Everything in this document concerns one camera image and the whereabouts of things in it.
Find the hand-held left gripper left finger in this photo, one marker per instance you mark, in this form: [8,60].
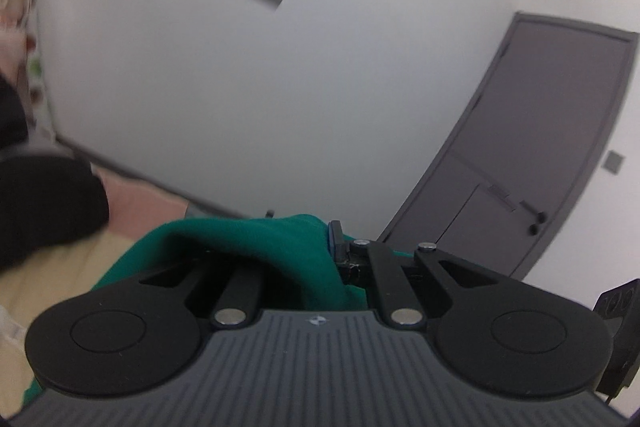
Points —
[239,292]

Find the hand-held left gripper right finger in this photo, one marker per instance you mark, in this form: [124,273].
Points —
[381,272]

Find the green hoodie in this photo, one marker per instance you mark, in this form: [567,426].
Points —
[280,257]

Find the grey door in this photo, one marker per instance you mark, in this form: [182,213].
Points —
[525,122]

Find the black puffy jacket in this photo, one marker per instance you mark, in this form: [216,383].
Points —
[45,207]

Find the printed cloth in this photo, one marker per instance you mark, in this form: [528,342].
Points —
[25,37]

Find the grey wall switch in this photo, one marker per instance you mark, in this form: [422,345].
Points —
[613,162]

